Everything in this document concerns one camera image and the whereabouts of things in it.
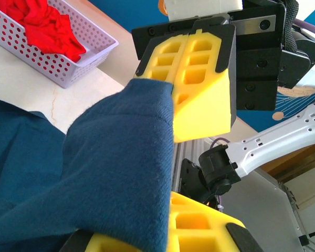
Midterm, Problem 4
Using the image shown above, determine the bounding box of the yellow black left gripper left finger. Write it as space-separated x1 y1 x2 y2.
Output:
59 230 139 252

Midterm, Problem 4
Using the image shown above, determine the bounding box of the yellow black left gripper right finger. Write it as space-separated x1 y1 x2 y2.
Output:
169 192 262 252

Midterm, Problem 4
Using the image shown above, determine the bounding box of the navy blue t-shirt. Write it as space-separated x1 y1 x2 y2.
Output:
0 78 175 252

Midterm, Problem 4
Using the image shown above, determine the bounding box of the red crumpled t-shirt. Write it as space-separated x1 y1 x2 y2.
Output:
5 0 87 63

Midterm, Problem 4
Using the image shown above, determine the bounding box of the lavender perforated plastic basket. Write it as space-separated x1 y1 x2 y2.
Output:
0 0 120 89

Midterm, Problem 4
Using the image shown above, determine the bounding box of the right wrist camera with white mount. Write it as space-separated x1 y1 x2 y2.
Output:
164 0 244 21

